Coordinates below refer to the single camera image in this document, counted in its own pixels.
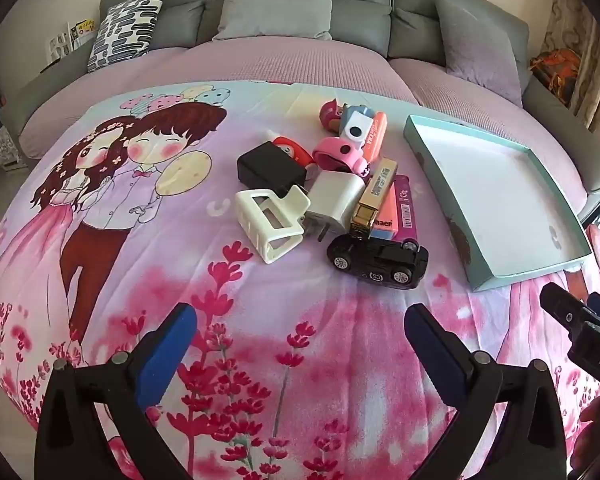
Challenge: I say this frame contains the purple grey cushion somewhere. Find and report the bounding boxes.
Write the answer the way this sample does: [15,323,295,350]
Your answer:
[432,0,523,108]

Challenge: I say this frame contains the printed cartoon blanket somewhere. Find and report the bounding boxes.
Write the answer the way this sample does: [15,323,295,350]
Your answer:
[0,80,600,480]

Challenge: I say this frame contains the orange backpack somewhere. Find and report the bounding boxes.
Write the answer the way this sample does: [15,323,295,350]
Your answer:
[530,49,583,106]

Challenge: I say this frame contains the white patterned storage box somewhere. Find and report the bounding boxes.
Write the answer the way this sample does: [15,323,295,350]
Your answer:
[0,127,28,171]

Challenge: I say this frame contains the stack of books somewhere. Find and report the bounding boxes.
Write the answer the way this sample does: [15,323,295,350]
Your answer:
[45,19,97,63]

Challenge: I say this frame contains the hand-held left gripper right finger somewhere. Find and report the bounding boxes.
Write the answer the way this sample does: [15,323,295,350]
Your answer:
[404,303,567,480]

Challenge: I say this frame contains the orange blue toy knife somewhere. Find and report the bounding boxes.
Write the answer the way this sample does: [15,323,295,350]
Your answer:
[342,104,388,158]

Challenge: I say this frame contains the salmon orange toy knife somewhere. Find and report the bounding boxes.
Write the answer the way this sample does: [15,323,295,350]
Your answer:
[369,187,400,241]

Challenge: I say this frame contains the black white patterned cushion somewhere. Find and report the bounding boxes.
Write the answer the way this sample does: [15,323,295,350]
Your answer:
[86,0,170,73]

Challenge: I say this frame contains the black charger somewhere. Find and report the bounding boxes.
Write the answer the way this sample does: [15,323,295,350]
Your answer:
[237,141,308,200]

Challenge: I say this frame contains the teal cardboard box tray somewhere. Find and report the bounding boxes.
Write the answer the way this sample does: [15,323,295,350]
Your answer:
[403,114,592,292]

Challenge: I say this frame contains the grey sofa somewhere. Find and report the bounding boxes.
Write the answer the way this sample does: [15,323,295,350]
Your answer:
[0,0,600,211]

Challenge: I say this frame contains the black toy car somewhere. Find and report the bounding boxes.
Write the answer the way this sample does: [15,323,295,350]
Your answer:
[326,234,429,291]

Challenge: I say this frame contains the red white toy figure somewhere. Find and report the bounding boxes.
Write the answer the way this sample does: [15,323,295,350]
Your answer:
[265,130,316,171]

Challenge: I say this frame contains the person's right hand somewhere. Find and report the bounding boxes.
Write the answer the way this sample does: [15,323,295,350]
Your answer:
[571,400,600,467]

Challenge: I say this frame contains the beige patterned curtain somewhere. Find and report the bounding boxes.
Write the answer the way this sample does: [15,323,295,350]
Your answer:
[542,0,600,131]

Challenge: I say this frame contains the pink knitted sofa cover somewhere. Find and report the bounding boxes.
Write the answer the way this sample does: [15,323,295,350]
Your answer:
[17,40,588,171]

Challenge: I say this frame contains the white watch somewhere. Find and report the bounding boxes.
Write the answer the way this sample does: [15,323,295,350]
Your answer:
[340,115,368,148]

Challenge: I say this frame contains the pink watch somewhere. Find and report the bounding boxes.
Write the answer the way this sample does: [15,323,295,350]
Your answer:
[312,137,371,177]

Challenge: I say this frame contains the white charger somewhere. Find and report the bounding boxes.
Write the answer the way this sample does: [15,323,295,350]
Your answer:
[304,170,366,243]

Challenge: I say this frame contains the pink lighter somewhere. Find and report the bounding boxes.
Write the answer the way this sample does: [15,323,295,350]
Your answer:
[392,175,421,253]

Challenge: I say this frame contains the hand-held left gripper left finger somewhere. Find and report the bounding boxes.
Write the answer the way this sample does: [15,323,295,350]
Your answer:
[34,303,198,480]

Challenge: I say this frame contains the white hair claw clip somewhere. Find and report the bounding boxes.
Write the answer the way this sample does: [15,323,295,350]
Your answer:
[235,185,312,265]

